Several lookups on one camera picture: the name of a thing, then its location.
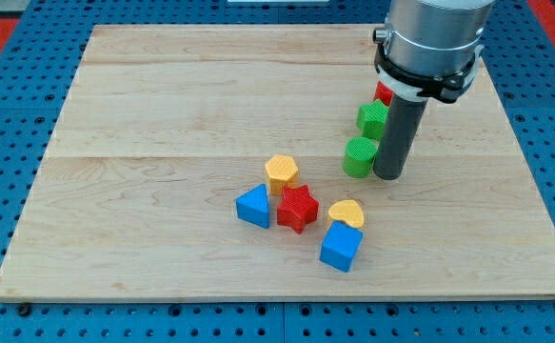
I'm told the red block behind arm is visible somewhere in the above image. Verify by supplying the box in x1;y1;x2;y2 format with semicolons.
373;81;393;107

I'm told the yellow heart block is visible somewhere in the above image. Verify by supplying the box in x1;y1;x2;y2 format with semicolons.
327;199;365;230

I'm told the wooden board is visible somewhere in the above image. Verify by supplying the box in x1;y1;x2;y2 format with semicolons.
0;25;555;303

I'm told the green cylinder block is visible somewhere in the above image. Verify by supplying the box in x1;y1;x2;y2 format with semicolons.
343;136;377;178

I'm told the green star block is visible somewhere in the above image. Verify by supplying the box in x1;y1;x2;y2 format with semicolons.
356;100;389;141

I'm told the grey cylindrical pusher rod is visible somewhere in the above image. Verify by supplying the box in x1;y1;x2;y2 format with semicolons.
373;94;427;180

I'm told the yellow hexagon block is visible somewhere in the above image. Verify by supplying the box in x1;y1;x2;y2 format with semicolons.
265;154;299;195

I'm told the blue triangle block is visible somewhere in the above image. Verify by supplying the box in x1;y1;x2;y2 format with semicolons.
235;184;270;229

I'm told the red star block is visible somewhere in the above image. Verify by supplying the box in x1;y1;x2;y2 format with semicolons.
277;185;319;234

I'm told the blue cube block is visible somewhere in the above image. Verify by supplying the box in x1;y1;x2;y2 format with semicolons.
319;221;364;272

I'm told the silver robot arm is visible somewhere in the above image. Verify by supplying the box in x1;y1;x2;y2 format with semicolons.
373;0;494;104

